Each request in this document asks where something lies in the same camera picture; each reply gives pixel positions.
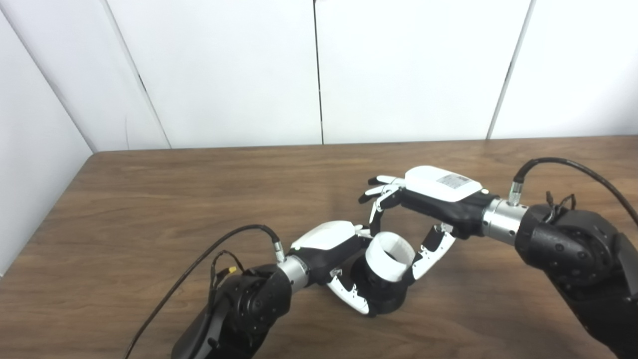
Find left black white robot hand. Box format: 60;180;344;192
290;221;372;316

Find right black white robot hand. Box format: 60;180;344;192
358;166;498;281

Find white toothed plastic ring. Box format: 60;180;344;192
365;232;416;281

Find round black plastic part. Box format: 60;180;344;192
349;249;415;316

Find left thin wires yellow connector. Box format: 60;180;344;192
209;251;245;300

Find right thin black wires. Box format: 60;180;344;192
545;191;577;222

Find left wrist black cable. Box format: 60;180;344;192
124;224;286;359

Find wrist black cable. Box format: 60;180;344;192
124;224;286;359
508;158;638;225

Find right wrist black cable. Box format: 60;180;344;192
508;158;638;225

